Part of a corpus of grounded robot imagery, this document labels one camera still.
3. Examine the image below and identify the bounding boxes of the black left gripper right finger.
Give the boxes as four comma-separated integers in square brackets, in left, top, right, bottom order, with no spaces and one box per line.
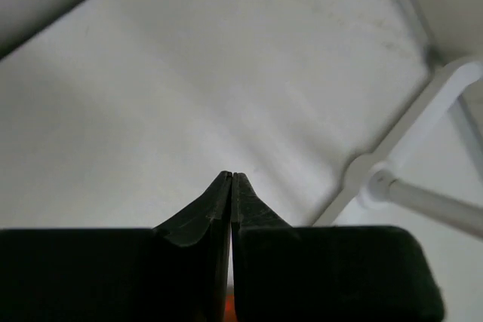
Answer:
[231,173,445,321]

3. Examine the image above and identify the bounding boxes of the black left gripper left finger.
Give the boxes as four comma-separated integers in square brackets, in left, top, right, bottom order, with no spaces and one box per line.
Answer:
[1,171,232,321]

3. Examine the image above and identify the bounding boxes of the orange camouflage trousers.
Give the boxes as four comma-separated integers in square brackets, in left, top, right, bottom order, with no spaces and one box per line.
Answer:
[223,285,238,322]

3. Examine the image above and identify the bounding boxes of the white clothes rack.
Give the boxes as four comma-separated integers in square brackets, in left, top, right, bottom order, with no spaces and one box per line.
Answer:
[315,0,482,239]

